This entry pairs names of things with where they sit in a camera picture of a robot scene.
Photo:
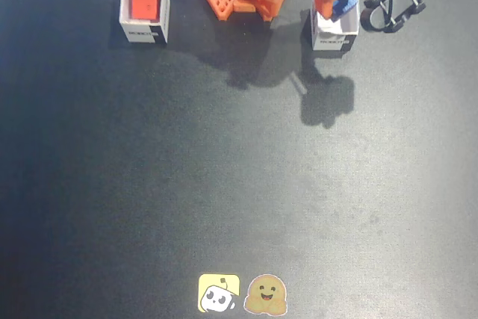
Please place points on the blue wooden cube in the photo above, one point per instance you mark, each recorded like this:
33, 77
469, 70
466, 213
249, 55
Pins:
345, 3

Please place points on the red wooden cube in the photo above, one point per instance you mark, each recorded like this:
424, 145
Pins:
145, 6

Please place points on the white cardboard box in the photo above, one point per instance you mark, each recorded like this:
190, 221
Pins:
332, 40
143, 33

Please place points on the hugging face emoji sticker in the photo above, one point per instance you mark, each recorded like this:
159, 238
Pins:
266, 294

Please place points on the dark grey desk mat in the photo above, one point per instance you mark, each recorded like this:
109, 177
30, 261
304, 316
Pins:
112, 222

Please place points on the yellow robot sticker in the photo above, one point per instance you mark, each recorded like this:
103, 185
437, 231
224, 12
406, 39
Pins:
218, 293

